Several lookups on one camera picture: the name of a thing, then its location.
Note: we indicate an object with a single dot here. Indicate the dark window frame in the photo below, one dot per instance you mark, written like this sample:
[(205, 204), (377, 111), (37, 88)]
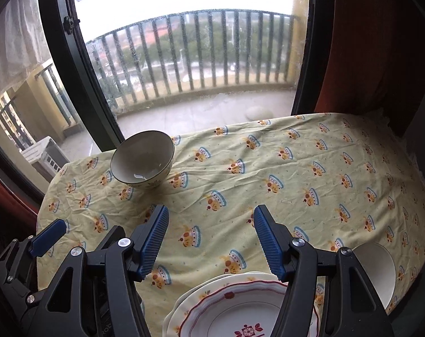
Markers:
[(65, 59)]

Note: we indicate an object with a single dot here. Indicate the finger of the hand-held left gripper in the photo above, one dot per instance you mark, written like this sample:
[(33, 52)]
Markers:
[(112, 238), (47, 238)]

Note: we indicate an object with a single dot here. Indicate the white yellow-flowered plate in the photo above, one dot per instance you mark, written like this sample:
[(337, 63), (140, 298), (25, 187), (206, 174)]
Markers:
[(172, 319)]

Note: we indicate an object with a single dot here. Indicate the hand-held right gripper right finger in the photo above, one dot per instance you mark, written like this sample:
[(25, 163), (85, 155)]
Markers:
[(268, 245)]

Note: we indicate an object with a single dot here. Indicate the white hanging cloth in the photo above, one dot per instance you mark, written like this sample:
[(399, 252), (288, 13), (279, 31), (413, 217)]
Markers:
[(19, 35)]

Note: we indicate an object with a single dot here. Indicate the red curtain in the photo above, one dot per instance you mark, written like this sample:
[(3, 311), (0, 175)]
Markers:
[(374, 42), (8, 210)]

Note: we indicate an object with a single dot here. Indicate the grey air conditioner unit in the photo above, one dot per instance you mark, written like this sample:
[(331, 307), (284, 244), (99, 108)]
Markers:
[(43, 154)]

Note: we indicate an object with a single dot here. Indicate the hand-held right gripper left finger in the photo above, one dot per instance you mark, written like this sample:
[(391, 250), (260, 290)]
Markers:
[(152, 242)]

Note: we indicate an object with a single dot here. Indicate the cream floral bowl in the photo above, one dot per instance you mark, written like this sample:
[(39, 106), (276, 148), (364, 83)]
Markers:
[(377, 270), (142, 158)]

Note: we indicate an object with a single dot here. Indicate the yellow printed tablecloth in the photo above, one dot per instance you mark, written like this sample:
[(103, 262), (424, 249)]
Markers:
[(268, 154)]

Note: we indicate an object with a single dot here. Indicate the white red-rimmed plate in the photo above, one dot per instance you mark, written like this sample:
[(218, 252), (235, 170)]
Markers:
[(233, 309)]

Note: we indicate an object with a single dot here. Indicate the balcony railing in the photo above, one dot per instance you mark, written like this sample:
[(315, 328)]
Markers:
[(233, 9)]

